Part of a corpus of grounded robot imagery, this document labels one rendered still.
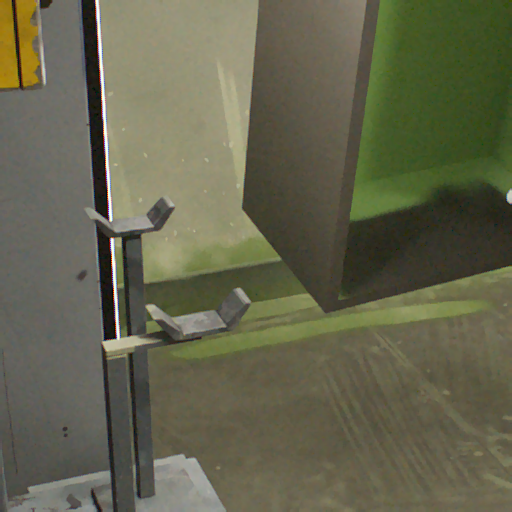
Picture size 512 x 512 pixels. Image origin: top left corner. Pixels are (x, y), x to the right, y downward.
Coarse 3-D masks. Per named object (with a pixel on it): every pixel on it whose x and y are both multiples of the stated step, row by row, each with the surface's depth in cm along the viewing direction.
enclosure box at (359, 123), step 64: (320, 0) 217; (384, 0) 250; (448, 0) 257; (256, 64) 244; (320, 64) 221; (384, 64) 260; (448, 64) 267; (256, 128) 250; (320, 128) 226; (384, 128) 269; (448, 128) 278; (256, 192) 256; (320, 192) 231; (384, 192) 273; (448, 192) 275; (320, 256) 237; (384, 256) 255; (448, 256) 257
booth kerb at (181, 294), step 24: (240, 264) 323; (264, 264) 325; (120, 288) 314; (168, 288) 318; (192, 288) 321; (216, 288) 323; (264, 288) 328; (288, 288) 330; (120, 312) 317; (168, 312) 321; (192, 312) 323
